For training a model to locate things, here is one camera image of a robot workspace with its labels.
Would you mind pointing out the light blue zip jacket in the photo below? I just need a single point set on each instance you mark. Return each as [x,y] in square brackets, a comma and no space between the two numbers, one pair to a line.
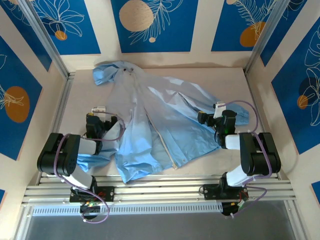
[155,117]

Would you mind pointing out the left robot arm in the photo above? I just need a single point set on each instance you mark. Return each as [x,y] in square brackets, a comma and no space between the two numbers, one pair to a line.
[62,155]

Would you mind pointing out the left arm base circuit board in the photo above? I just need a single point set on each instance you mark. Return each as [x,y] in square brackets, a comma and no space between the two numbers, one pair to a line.
[90,208]

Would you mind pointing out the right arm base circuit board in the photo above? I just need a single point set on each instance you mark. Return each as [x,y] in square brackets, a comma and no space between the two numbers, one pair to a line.
[232,207]

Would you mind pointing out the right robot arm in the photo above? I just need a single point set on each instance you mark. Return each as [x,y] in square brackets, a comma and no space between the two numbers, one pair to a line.
[260,155]

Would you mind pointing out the blue panel with beige circle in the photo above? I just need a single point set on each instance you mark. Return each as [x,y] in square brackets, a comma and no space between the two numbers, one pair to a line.
[175,32]

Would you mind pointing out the grey metal sheet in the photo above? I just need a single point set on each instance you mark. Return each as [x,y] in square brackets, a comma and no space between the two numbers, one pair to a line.
[160,228]

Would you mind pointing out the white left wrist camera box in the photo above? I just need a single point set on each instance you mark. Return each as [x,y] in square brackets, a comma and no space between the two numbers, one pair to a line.
[99,109]

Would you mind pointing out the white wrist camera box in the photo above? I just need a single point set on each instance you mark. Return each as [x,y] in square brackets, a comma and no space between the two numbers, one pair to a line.
[99,109]
[220,105]

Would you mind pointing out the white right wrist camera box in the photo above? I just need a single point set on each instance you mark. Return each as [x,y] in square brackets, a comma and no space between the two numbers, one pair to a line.
[220,105]

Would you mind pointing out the aluminium side rail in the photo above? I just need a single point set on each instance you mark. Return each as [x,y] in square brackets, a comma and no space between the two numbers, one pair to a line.
[252,95]
[62,105]

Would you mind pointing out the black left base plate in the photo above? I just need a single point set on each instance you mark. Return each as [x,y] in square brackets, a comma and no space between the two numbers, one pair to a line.
[106,193]

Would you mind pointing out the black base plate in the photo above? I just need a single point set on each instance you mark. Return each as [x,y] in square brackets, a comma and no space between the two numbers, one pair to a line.
[211,192]
[106,193]

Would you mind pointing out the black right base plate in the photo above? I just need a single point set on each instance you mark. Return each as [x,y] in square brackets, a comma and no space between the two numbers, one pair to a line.
[211,192]

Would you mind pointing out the blue floral wall panel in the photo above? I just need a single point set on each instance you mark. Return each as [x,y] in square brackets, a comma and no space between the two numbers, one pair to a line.
[316,193]
[307,130]
[225,30]
[82,37]
[2,200]
[15,140]
[25,37]
[280,37]

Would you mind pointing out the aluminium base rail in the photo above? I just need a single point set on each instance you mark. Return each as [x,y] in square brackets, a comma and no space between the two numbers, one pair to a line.
[160,191]

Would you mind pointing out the aluminium frame post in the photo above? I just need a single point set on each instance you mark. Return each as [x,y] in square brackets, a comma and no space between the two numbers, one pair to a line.
[262,37]
[47,42]

